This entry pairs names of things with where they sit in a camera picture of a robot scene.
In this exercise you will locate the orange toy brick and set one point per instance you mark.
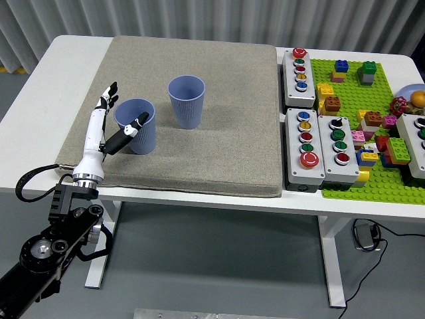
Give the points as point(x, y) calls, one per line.
point(372, 119)

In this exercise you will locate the slim five-button control box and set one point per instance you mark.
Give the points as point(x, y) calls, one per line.
point(299, 94)

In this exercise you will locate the red valve wheel toy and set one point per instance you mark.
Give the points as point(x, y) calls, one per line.
point(398, 105)

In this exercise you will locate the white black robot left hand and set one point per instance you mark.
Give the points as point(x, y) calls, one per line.
point(89, 159)

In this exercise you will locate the grey-brown fabric mat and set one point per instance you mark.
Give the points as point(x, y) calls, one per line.
point(216, 149)

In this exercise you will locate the white table leg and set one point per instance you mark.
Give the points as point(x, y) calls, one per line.
point(332, 266)
point(96, 272)

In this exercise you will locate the yellow round toy brick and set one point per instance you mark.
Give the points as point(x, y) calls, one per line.
point(363, 177)

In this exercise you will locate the four-button box with knob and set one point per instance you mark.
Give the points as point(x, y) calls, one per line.
point(332, 171)

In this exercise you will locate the grey toy brick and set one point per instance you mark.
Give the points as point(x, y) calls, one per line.
point(365, 79)

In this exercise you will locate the brown toy brick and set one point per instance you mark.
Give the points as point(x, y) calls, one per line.
point(332, 104)

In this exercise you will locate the brown toy food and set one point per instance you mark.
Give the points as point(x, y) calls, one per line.
point(413, 108)

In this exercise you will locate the grey power adapter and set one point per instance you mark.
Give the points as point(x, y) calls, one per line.
point(363, 237)

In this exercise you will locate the blue ribbed plastic cup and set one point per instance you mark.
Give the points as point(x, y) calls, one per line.
point(187, 109)
point(144, 139)

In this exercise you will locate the light blue plate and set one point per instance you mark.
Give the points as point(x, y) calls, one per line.
point(406, 91)

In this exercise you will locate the light pink toy brick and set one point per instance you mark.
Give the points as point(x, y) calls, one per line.
point(358, 137)

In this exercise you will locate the red toy brick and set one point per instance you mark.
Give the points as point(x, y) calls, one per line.
point(382, 143)

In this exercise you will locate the wide five-button control box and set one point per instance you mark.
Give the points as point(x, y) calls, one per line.
point(299, 172)

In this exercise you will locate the magenta toy brick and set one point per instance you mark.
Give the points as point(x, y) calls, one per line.
point(389, 122)

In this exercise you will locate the green studded baseplate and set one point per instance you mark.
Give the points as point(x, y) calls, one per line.
point(352, 99)

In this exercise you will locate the large lime green toy brick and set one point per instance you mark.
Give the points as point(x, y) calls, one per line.
point(399, 149)

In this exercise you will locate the blue and yellow toy brick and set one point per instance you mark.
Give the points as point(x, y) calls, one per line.
point(367, 157)

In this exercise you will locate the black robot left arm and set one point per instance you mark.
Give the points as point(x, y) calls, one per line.
point(50, 246)

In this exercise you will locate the grey control box, black buttons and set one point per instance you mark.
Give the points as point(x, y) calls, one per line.
point(410, 133)

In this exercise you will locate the grey pleated curtain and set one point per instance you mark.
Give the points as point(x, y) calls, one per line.
point(212, 16)

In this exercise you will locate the orange toy fruit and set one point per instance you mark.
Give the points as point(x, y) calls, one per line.
point(418, 98)

